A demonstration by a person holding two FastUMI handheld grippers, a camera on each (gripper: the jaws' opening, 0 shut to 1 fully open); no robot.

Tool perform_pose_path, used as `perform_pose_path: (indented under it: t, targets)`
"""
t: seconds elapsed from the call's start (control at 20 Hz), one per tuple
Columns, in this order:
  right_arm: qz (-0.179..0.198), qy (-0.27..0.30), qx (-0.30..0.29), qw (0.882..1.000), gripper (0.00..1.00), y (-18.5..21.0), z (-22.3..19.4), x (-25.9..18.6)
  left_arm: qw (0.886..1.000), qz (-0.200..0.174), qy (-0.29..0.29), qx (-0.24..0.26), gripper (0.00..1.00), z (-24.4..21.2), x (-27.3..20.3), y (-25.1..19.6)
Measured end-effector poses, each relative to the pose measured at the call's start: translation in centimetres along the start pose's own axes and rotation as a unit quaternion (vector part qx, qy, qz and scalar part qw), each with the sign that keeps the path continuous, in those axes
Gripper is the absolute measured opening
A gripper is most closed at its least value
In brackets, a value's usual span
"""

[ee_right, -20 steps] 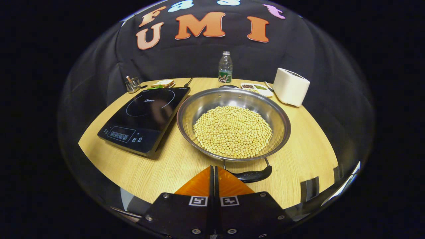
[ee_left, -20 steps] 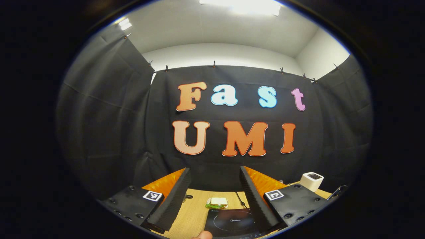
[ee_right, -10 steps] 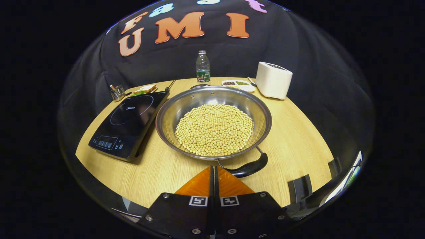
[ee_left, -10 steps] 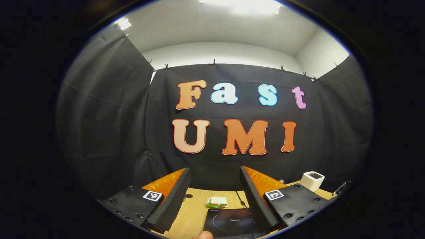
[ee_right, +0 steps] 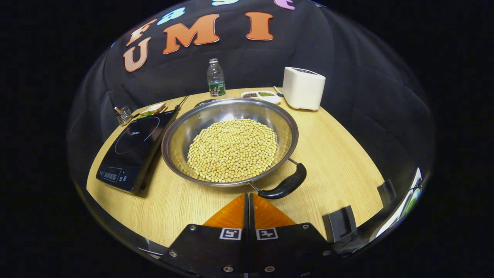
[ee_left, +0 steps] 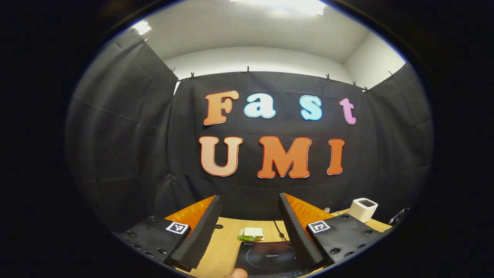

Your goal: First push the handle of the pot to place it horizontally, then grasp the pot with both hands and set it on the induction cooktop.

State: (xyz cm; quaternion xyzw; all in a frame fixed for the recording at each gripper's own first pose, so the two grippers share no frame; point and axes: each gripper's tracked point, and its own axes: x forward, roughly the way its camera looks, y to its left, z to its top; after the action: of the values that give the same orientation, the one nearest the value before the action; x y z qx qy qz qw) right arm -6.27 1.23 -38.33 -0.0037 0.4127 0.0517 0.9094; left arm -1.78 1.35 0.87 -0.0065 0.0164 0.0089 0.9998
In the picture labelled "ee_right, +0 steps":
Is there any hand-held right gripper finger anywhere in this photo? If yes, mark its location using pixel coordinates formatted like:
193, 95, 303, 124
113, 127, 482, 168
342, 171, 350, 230
249, 193, 340, 278
160, 193, 249, 278

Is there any pile of yellow soybeans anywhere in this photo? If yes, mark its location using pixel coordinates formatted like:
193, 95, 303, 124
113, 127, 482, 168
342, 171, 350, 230
187, 119, 278, 183

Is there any stainless steel pot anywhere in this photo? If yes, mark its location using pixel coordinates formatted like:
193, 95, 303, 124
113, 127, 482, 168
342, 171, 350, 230
161, 97, 307, 200

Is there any black induction cooktop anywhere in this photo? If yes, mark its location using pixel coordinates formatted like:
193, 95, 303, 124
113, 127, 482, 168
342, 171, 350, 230
96, 109, 180, 195

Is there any white divided bean dish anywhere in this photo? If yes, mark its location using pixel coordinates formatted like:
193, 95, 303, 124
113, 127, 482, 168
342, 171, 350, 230
241, 90, 281, 105

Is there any white toaster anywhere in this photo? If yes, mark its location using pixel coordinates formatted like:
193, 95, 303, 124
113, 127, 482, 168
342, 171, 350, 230
283, 67, 326, 111

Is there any clear plastic water bottle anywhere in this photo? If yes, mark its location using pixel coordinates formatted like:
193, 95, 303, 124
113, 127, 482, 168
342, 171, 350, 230
207, 58, 226, 97

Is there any sandwich on white plate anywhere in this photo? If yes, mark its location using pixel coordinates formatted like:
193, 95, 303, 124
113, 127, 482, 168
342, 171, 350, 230
137, 102, 168, 118

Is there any metal mesh utensil holder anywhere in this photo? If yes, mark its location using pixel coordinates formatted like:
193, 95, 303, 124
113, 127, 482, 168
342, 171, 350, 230
115, 105, 134, 126

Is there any black backdrop cloth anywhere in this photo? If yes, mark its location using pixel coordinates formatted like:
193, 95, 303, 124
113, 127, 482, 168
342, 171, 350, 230
68, 0, 435, 193

